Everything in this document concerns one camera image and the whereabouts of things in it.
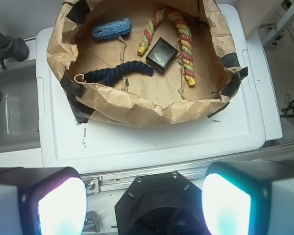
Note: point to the crumpled brown paper bag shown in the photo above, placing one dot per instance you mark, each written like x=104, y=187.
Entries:
x=110, y=80

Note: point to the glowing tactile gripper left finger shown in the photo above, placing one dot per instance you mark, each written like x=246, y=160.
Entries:
x=42, y=201

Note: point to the black octagonal mount plate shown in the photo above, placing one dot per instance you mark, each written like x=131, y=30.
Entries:
x=161, y=204

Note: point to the black square box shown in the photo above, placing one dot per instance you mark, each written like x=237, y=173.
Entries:
x=161, y=55

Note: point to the aluminium frame rail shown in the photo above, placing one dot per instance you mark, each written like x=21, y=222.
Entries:
x=108, y=181

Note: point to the white plastic bin lid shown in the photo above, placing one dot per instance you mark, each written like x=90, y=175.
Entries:
x=96, y=146

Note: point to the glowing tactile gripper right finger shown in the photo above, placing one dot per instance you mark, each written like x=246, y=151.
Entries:
x=249, y=197

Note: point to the black clamp knob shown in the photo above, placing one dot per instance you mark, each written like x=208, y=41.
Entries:
x=14, y=48

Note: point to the blue sponge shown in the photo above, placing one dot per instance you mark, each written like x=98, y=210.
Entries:
x=112, y=29

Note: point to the clear plastic bin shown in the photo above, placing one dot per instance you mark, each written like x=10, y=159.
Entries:
x=19, y=115

